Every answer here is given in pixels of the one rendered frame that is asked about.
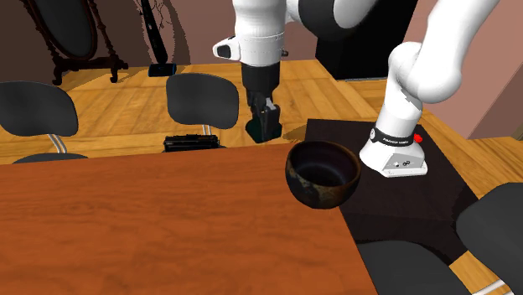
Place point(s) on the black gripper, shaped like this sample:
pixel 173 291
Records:
pixel 260 79

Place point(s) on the oval standing mirror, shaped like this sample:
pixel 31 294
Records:
pixel 71 28

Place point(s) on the black stick vacuum cleaner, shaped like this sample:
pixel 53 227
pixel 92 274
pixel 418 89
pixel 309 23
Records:
pixel 157 41

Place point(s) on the black cabinet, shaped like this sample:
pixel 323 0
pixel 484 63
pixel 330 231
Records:
pixel 367 53

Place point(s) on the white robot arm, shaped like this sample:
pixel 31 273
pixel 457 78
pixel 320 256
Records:
pixel 412 110

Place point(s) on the black chair with metal post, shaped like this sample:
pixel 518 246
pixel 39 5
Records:
pixel 494 224
pixel 404 269
pixel 34 108
pixel 202 100

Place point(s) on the dark robot stand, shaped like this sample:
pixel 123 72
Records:
pixel 396 200

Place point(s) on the dark brown bowl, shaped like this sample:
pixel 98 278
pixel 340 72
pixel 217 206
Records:
pixel 323 179

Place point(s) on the brown wooden table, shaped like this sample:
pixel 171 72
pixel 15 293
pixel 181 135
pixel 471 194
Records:
pixel 163 224

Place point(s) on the black flat box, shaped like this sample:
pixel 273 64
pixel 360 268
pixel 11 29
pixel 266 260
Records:
pixel 190 143

